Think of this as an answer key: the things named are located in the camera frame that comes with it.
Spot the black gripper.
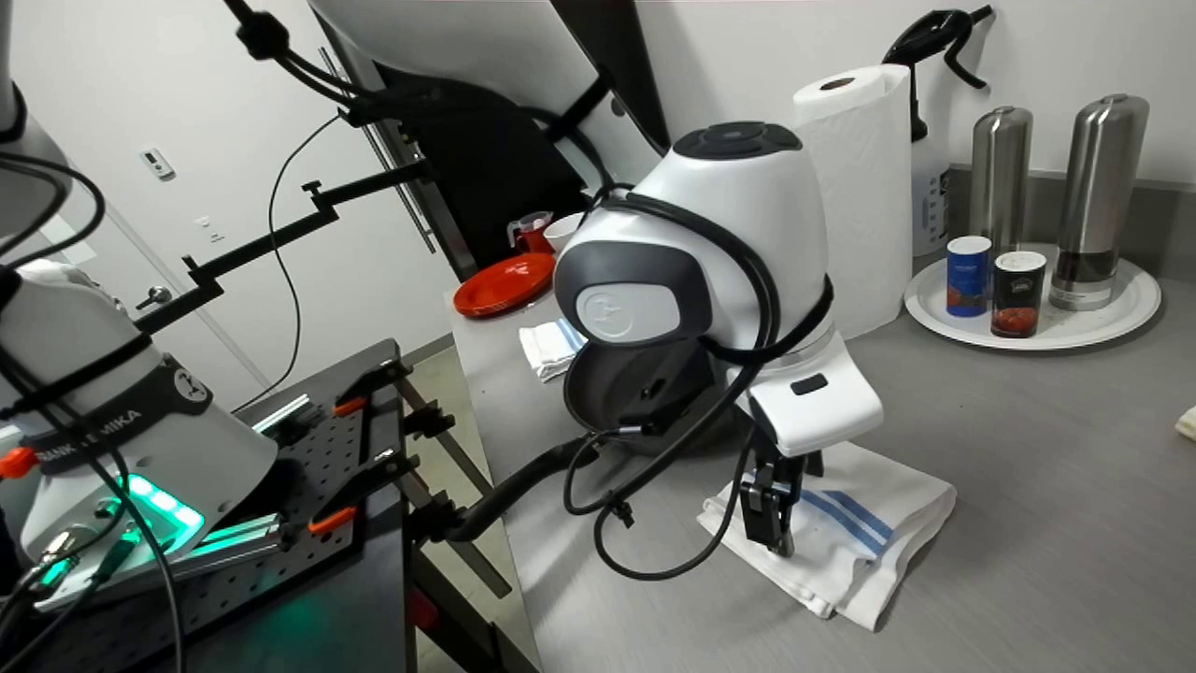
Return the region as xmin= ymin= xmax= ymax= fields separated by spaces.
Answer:
xmin=739 ymin=433 xmax=826 ymax=558

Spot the white blue striped towel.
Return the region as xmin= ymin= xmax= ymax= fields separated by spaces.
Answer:
xmin=722 ymin=442 xmax=958 ymax=632

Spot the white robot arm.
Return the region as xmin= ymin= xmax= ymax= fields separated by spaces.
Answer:
xmin=5 ymin=119 xmax=882 ymax=583

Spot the black frying pan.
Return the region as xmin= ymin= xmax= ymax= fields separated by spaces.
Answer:
xmin=450 ymin=341 xmax=735 ymax=543

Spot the small white blue towel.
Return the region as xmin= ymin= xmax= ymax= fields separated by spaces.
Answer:
xmin=519 ymin=317 xmax=588 ymax=381

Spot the white paper towel roll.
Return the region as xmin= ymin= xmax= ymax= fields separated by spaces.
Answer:
xmin=793 ymin=65 xmax=911 ymax=337

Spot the blue spice jar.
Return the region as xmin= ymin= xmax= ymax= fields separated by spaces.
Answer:
xmin=945 ymin=236 xmax=992 ymax=317

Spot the red spice jar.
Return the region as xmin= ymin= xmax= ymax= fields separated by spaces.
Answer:
xmin=992 ymin=250 xmax=1048 ymax=337

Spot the small white bowl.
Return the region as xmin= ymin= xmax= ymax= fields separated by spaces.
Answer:
xmin=541 ymin=215 xmax=588 ymax=250

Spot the red plate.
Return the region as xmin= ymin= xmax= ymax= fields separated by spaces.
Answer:
xmin=454 ymin=250 xmax=555 ymax=317

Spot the white round tray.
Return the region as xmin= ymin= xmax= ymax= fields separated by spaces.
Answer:
xmin=906 ymin=257 xmax=1164 ymax=353

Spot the short steel grinder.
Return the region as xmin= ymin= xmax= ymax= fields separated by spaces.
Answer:
xmin=967 ymin=106 xmax=1033 ymax=250

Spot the black perforated robot table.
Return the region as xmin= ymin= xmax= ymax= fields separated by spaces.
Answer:
xmin=17 ymin=341 xmax=415 ymax=673

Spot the tall steel grinder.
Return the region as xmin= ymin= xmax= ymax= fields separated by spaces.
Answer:
xmin=1052 ymin=94 xmax=1150 ymax=310

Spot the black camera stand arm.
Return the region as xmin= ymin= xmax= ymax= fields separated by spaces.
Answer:
xmin=136 ymin=160 xmax=430 ymax=335

